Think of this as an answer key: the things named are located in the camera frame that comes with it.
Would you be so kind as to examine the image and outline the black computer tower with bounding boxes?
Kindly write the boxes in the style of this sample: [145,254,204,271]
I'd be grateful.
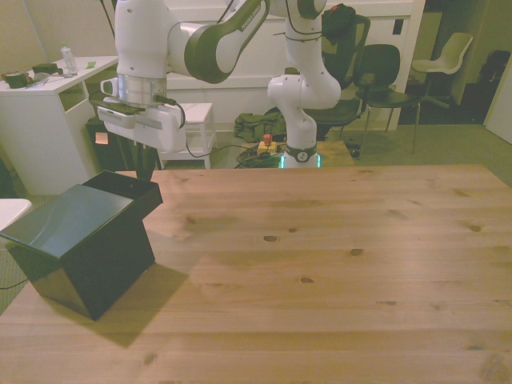
[85,118,139,174]

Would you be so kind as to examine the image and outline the black drawer cabinet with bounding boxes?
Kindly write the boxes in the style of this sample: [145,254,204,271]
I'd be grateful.
[0,183,158,322]

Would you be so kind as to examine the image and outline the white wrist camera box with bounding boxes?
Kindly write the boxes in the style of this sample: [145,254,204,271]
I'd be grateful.
[89,98,146,130]

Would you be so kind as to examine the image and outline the yellow red emergency stop button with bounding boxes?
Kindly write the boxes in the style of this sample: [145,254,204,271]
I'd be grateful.
[257,134,280,156]

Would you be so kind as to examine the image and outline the clear plastic bottle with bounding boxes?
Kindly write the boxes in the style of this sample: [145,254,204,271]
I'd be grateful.
[59,40,78,75]

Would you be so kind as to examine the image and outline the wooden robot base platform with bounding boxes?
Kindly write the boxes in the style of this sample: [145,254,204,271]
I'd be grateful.
[314,139,358,166]

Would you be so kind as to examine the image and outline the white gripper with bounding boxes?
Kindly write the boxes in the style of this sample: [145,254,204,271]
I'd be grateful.
[104,106,188,179]

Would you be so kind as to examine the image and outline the white desk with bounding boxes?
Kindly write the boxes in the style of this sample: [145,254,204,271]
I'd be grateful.
[0,55,120,197]

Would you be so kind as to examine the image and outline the white plastic chair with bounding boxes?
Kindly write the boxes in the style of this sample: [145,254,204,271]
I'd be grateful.
[410,32,474,110]

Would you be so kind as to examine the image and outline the green cloth bag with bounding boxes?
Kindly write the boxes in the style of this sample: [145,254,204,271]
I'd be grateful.
[233,112,288,143]

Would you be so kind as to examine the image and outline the dark green pouch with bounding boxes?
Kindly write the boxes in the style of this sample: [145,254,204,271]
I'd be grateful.
[31,62,62,76]

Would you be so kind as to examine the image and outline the black floor cables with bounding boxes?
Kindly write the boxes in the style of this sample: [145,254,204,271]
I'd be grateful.
[234,143,283,170]

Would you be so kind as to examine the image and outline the black plastic chair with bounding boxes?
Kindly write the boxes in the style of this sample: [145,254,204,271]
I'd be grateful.
[354,43,422,156]

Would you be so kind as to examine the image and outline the small white side table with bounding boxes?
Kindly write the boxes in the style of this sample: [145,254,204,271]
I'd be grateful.
[158,102,219,170]

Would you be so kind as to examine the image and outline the black mesh office chair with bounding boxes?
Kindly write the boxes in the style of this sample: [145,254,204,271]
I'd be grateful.
[307,2,372,139]

